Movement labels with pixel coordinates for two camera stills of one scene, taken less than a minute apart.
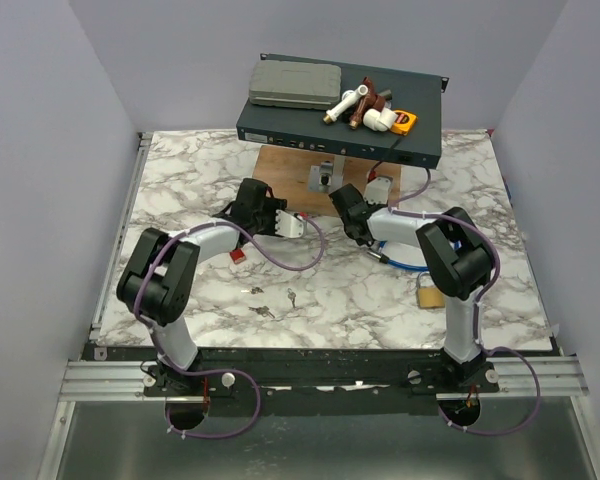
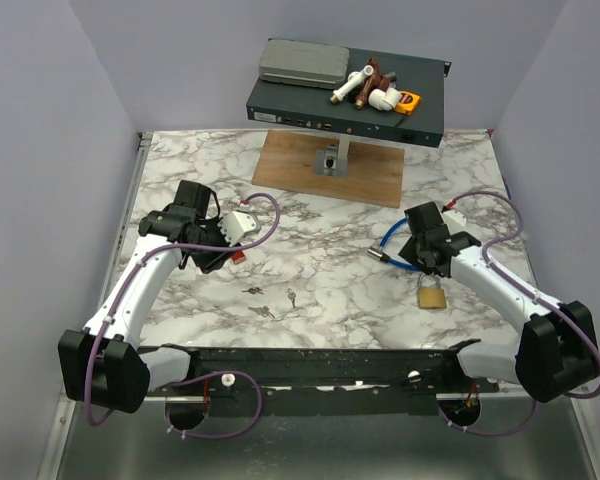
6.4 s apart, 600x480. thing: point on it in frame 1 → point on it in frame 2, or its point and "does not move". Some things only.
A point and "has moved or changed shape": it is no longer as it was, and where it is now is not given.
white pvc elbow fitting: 379,120 → 384,100
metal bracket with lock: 328,176 → 332,162
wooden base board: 287,172 has moved or changed shape
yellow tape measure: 403,122 → 408,103
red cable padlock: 237,256 does not move
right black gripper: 371,205 → 408,253
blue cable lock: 384,259 does not move
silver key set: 262,310 does not move
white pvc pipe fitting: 349,97 → 355,78
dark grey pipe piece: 387,94 → 391,76
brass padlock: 429,297 does not move
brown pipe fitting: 370,97 → 371,82
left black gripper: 272,205 → 208,264
